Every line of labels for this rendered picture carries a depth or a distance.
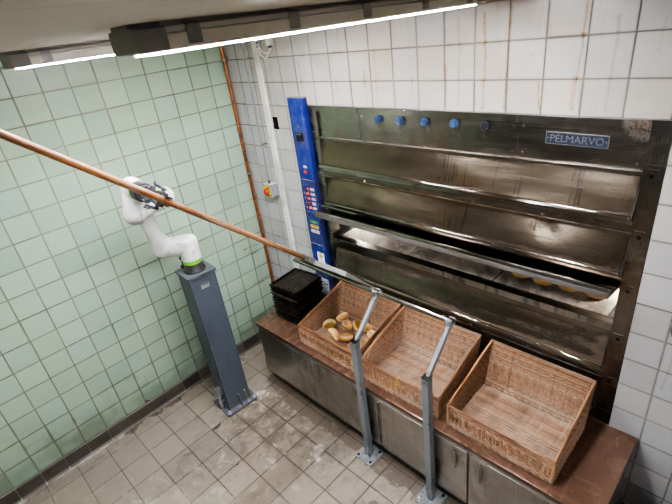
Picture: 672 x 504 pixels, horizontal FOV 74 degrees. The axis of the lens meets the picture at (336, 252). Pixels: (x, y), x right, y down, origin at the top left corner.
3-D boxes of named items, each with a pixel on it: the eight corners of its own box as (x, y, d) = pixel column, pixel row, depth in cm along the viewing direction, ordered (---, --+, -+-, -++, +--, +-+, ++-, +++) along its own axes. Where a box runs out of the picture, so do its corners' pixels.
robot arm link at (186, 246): (181, 258, 304) (173, 233, 295) (204, 255, 304) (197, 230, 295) (176, 267, 292) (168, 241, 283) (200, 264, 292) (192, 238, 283)
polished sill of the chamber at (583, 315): (339, 238, 328) (338, 233, 327) (614, 325, 210) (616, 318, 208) (333, 242, 325) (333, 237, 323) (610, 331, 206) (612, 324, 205)
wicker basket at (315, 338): (345, 309, 346) (341, 278, 333) (405, 336, 309) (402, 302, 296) (299, 342, 317) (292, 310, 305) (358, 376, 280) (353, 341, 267)
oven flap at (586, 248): (328, 203, 310) (331, 174, 306) (619, 276, 192) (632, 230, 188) (323, 203, 307) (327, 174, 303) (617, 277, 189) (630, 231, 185)
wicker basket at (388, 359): (405, 336, 308) (403, 303, 295) (482, 370, 271) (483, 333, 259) (360, 377, 278) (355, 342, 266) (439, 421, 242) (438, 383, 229)
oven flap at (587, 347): (337, 268, 334) (340, 242, 329) (601, 368, 216) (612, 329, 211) (333, 269, 331) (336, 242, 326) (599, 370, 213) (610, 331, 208)
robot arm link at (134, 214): (145, 190, 248) (165, 191, 249) (147, 210, 252) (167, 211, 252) (116, 204, 214) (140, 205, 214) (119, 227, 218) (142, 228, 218)
